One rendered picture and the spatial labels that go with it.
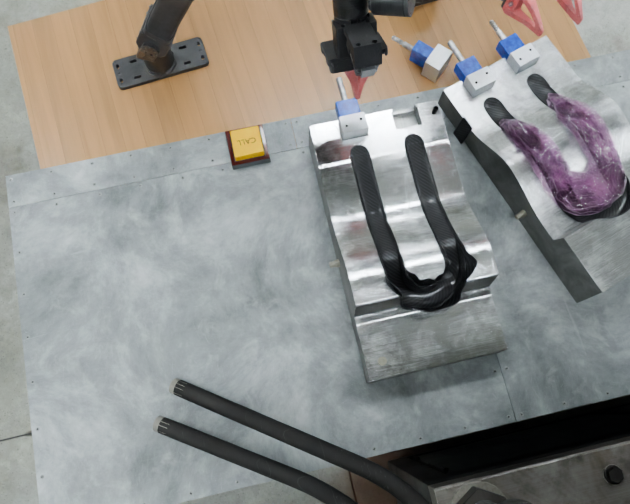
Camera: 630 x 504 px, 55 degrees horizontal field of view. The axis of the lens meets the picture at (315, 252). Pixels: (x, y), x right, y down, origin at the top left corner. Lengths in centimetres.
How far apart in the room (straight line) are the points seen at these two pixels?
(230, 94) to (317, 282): 45
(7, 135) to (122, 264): 125
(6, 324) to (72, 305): 96
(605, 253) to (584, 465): 39
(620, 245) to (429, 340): 39
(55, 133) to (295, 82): 52
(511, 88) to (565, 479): 77
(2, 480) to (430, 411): 142
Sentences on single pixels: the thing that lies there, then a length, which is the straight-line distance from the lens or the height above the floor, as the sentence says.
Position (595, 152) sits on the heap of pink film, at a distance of 129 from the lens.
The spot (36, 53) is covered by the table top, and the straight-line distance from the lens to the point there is 153.
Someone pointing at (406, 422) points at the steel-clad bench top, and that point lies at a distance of 119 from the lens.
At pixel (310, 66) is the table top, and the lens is 139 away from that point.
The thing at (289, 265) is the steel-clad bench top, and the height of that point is 80.
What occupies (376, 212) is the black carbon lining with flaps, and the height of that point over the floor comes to 88.
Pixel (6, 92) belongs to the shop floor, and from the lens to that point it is 252.
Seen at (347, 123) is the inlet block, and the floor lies 92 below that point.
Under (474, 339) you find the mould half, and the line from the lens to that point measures 116.
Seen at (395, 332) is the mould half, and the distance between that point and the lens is 114.
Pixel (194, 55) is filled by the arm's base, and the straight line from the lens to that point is 141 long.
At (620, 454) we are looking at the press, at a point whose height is 79.
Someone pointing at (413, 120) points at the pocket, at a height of 86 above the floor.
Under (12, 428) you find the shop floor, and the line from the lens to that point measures 218.
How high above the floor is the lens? 198
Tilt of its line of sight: 75 degrees down
